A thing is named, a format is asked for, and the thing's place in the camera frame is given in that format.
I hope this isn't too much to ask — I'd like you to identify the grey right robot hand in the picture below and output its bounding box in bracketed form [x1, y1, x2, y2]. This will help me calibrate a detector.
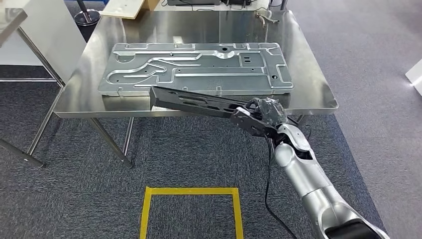
[245, 97, 291, 127]

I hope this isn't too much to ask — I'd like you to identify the black plastic frame part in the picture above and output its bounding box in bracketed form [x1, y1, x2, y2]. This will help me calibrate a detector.
[149, 86, 264, 120]

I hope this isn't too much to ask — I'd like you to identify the stainless steel workbench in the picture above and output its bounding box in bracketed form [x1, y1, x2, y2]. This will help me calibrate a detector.
[26, 9, 339, 169]

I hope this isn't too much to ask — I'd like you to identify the stamped sheet metal panel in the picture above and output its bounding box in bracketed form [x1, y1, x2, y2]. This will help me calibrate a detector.
[98, 42, 295, 97]

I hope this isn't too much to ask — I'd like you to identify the grey back table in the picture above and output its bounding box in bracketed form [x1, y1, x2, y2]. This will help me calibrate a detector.
[155, 0, 281, 12]

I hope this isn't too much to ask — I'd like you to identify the grey laptop case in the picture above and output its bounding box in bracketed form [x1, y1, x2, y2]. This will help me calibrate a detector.
[166, 0, 221, 6]

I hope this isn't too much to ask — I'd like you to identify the white box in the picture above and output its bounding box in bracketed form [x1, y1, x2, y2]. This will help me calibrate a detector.
[405, 58, 422, 88]

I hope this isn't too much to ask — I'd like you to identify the cardboard box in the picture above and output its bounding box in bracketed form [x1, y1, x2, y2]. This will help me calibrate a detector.
[141, 0, 162, 11]

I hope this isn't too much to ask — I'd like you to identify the beige flat board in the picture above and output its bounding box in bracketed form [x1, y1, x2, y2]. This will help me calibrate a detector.
[99, 0, 146, 20]

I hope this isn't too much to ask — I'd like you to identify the white board panel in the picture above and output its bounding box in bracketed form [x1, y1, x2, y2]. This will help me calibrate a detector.
[0, 0, 87, 83]

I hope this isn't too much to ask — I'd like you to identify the steel side table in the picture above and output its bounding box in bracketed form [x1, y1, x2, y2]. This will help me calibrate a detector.
[0, 8, 66, 169]

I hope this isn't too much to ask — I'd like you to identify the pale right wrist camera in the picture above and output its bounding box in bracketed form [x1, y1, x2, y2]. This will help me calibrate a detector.
[230, 106, 281, 138]

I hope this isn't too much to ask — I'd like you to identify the black cable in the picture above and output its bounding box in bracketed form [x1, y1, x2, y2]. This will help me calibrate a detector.
[263, 134, 299, 239]

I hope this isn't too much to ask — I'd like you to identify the barrier post with round base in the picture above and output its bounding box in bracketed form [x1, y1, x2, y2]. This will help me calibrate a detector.
[74, 0, 101, 25]

